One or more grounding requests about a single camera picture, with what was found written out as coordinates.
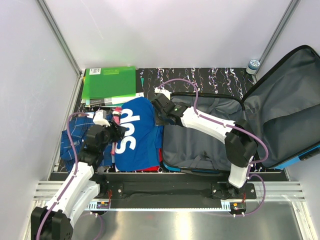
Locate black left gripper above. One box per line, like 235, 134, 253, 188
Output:
99, 119, 126, 152

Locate blue shirt white letters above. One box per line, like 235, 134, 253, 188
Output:
114, 97, 163, 172

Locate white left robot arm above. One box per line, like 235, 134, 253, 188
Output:
30, 122, 126, 240

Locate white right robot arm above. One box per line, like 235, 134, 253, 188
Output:
151, 93, 258, 199

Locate blue plaid shirt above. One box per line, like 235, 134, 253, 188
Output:
60, 115, 112, 173

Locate green plastic folder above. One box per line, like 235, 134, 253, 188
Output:
81, 66, 136, 100

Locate red shirt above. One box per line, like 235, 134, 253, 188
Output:
133, 165, 160, 172

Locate blue capped bottle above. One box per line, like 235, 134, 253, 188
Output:
246, 59, 260, 75

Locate blue suitcase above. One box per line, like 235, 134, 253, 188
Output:
158, 44, 320, 175

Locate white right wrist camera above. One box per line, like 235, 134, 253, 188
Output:
154, 87, 171, 100

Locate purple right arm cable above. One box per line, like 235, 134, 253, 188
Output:
156, 78, 271, 218

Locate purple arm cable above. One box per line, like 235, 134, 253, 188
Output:
34, 111, 105, 240
156, 78, 271, 218

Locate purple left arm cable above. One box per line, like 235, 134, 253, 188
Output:
34, 111, 105, 240

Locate aluminium frame rail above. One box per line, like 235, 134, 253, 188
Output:
35, 0, 82, 77

